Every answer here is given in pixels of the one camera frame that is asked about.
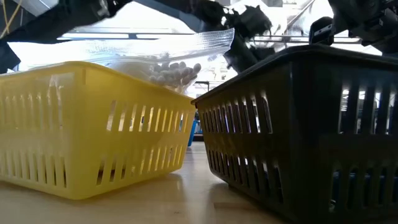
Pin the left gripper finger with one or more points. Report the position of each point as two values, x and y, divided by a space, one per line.
239 59
262 53

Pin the bag of cotton swabs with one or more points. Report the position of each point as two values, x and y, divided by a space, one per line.
174 74

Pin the bag of white cotton pads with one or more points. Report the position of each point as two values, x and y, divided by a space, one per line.
130 71

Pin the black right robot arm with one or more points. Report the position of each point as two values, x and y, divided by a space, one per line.
388 40

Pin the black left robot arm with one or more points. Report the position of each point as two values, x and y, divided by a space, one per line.
62 18

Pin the black plastic basket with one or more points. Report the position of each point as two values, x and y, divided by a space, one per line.
304 124

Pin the blue plastic basket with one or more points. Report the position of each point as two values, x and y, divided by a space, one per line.
192 133

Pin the yellow plastic basket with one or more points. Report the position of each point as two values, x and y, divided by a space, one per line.
93 140

